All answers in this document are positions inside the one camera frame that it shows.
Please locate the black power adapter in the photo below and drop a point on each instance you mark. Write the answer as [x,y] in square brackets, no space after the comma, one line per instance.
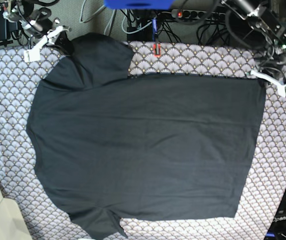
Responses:
[6,28]

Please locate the black power strip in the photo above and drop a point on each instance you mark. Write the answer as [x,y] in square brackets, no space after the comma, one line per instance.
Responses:
[193,15]

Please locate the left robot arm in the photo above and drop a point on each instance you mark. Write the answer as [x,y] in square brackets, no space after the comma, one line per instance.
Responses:
[269,67]

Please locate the blue box at top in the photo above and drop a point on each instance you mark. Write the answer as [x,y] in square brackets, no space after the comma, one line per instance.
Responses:
[139,4]

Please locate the blue clamp handle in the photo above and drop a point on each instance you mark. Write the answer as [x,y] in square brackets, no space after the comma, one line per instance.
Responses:
[154,29]

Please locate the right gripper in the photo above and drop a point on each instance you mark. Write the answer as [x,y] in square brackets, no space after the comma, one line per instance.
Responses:
[38,24]

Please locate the fan-patterned table cloth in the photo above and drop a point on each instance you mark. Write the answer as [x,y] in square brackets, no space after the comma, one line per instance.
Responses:
[265,184]

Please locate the dark grey T-shirt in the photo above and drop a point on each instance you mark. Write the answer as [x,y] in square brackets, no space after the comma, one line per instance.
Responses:
[156,147]

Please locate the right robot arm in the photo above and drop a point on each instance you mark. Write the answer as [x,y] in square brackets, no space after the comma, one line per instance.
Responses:
[10,13]

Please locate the red clamp on table edge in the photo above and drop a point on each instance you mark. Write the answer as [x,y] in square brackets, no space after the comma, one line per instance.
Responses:
[157,50]

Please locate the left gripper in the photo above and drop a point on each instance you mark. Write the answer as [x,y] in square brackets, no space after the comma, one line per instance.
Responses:
[276,39]

